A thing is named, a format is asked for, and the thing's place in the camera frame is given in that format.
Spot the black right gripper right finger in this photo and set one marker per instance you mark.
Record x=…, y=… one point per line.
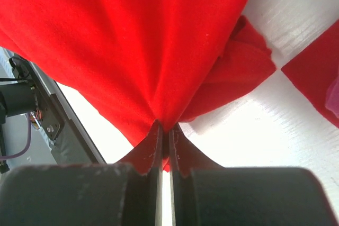
x=206, y=193

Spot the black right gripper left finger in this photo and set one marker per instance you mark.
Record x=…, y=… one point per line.
x=128, y=192

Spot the red t shirt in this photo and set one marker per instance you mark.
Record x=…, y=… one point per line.
x=137, y=61
x=314, y=69

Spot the pink t shirt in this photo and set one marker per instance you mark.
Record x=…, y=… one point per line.
x=332, y=98

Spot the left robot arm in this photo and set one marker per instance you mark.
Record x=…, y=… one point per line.
x=16, y=99

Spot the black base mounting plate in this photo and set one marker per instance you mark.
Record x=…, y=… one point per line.
x=65, y=135

